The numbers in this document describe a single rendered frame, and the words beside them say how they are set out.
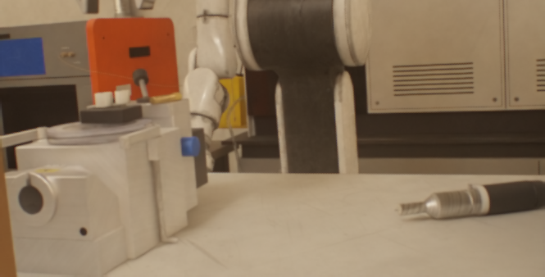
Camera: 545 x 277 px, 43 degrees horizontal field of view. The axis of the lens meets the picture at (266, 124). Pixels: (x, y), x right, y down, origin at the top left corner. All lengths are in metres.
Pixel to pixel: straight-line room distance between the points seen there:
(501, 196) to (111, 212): 0.32
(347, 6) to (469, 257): 0.61
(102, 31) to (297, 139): 0.78
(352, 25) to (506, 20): 1.05
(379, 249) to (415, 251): 0.03
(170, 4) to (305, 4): 2.59
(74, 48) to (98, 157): 1.29
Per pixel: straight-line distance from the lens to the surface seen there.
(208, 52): 1.35
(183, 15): 3.61
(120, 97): 0.62
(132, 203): 0.55
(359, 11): 1.09
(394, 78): 2.12
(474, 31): 2.08
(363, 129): 2.18
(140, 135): 0.54
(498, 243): 0.56
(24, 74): 1.93
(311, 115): 1.17
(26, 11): 4.15
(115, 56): 1.86
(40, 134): 0.63
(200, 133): 0.72
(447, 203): 0.61
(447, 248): 0.54
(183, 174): 0.63
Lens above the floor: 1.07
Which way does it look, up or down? 7 degrees down
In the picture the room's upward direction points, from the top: 4 degrees counter-clockwise
